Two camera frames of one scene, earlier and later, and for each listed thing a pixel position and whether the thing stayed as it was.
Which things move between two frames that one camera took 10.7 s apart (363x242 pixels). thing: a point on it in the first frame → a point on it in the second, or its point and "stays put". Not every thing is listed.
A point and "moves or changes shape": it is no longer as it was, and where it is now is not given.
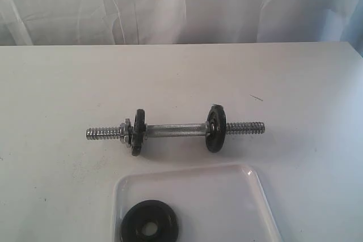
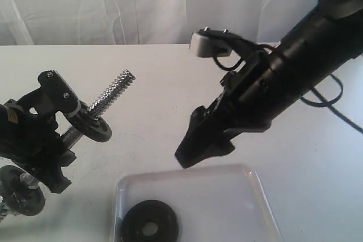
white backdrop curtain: (66, 7) stays put
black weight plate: (215, 130) moves or changes shape
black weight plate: (139, 130) → (15, 196)
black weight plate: (156, 212) stays put
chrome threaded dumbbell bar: (175, 130) → (71, 134)
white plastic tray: (210, 203) stays put
